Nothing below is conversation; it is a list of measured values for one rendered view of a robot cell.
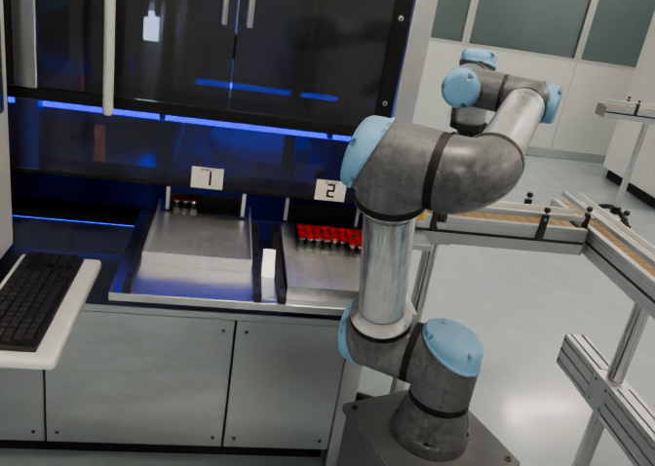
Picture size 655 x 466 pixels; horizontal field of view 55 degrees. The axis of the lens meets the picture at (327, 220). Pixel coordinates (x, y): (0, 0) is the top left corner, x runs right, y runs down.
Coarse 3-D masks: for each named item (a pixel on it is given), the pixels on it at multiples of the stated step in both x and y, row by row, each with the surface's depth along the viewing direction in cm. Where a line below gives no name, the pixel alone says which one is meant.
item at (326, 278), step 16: (288, 240) 175; (288, 256) 165; (304, 256) 167; (320, 256) 168; (336, 256) 170; (288, 272) 157; (304, 272) 159; (320, 272) 160; (336, 272) 161; (352, 272) 163; (288, 288) 145; (304, 288) 145; (320, 288) 146; (336, 288) 154; (352, 288) 155
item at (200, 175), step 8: (192, 168) 169; (200, 168) 169; (208, 168) 170; (192, 176) 170; (200, 176) 170; (208, 176) 171; (216, 176) 171; (192, 184) 171; (200, 184) 171; (208, 184) 171; (216, 184) 172
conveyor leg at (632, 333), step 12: (636, 312) 186; (636, 324) 187; (624, 336) 190; (636, 336) 188; (624, 348) 190; (612, 360) 195; (624, 360) 191; (612, 372) 194; (624, 372) 193; (588, 432) 204; (600, 432) 202; (588, 444) 204; (576, 456) 208; (588, 456) 206
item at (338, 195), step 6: (318, 180) 175; (324, 180) 175; (330, 180) 175; (318, 186) 176; (324, 186) 176; (330, 186) 176; (336, 186) 176; (342, 186) 176; (318, 192) 176; (324, 192) 176; (330, 192) 177; (336, 192) 177; (342, 192) 177; (318, 198) 177; (324, 198) 177; (330, 198) 177; (336, 198) 178; (342, 198) 178
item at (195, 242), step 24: (168, 216) 177; (192, 216) 180; (216, 216) 182; (240, 216) 185; (168, 240) 164; (192, 240) 166; (216, 240) 168; (240, 240) 170; (144, 264) 150; (168, 264) 151; (192, 264) 152; (216, 264) 153; (240, 264) 153
